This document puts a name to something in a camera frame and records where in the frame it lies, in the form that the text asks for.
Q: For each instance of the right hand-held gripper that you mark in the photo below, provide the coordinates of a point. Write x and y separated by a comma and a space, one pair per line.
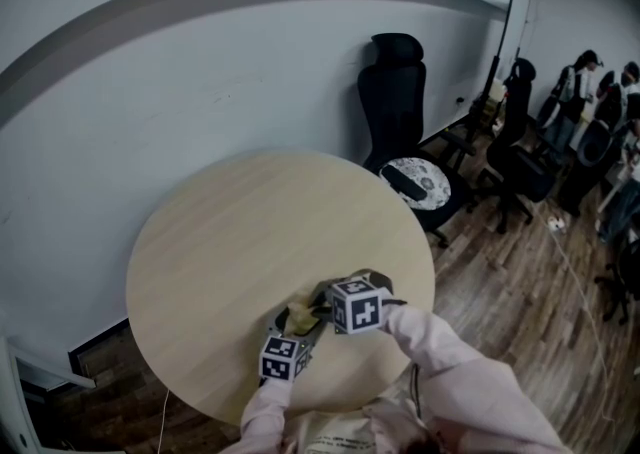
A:
361, 309

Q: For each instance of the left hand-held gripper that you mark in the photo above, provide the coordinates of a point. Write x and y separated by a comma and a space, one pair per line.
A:
279, 359

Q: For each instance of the pale yellow cup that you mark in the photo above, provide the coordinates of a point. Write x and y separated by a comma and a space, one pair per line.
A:
304, 318

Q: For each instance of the person's right forearm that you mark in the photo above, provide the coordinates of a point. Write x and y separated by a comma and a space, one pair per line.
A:
450, 377

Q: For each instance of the person's left forearm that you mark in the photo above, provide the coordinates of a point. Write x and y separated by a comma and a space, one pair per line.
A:
264, 417

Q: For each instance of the person's pale printed shirt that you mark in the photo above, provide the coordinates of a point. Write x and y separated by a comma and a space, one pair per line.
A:
350, 429

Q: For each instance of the floral round seat cushion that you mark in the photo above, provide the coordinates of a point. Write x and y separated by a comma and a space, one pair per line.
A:
422, 182

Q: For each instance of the black high-back office chair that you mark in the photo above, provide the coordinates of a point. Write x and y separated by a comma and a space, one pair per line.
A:
395, 107

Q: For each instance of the white cabinet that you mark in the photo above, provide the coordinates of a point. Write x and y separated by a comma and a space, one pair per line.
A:
30, 392

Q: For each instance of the white power strip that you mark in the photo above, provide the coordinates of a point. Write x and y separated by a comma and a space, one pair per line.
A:
556, 224

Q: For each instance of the black mesh office chair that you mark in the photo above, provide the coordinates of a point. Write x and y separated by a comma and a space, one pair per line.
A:
517, 152

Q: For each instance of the black floor stand pole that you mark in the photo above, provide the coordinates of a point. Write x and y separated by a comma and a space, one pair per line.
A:
500, 47

